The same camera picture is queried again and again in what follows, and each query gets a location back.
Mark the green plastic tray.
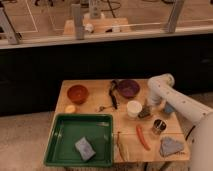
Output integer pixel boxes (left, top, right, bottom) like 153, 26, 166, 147
44, 114, 114, 167

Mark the black power cable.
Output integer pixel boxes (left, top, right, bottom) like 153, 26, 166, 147
185, 125, 196, 141

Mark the black utensil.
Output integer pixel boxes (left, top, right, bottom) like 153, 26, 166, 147
108, 80, 118, 110

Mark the orange bowl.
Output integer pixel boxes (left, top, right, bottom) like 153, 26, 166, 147
67, 85, 89, 104

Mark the small metal cup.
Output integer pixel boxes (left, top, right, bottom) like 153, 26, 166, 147
152, 119, 167, 135

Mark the yellow banana toy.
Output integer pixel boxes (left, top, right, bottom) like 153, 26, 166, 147
116, 132, 130, 162

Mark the small yellow round object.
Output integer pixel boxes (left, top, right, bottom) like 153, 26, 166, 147
65, 105, 76, 113

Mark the small metal fork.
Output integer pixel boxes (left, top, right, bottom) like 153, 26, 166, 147
97, 106, 112, 112

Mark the grey metal post right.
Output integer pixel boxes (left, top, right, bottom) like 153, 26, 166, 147
165, 0, 185, 33

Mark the grey metal post middle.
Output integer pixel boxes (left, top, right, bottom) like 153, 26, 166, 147
71, 4, 84, 40

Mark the white plastic cup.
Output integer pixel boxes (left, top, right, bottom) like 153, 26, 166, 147
126, 100, 142, 118

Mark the blue grey folded cloth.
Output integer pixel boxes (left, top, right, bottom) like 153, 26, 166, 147
159, 137, 184, 157

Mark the purple bowl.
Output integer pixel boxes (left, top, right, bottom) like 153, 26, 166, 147
118, 79, 140, 98

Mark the grey metal post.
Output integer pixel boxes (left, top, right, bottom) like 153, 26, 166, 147
165, 0, 185, 33
0, 7, 19, 45
71, 4, 84, 40

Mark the dark grey eraser block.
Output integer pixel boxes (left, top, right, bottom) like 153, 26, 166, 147
138, 108, 152, 119

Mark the grey metal post left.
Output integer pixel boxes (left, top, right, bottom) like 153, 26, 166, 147
0, 7, 19, 45

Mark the blue grey sponge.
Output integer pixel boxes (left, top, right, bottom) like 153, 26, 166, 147
75, 137, 96, 161

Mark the red chili pepper toy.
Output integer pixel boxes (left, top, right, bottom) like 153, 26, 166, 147
136, 125, 151, 151

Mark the wooden board beyond barrier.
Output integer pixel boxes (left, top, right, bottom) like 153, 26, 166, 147
63, 18, 131, 36

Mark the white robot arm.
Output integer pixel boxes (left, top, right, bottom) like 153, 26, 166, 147
147, 73, 213, 171

